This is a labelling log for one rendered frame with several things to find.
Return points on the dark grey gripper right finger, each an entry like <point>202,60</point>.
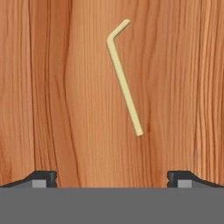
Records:
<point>180,176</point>

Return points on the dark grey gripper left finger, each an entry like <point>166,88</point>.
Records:
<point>43,176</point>

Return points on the beige bent drinking straw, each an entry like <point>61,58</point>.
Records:
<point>122,78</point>

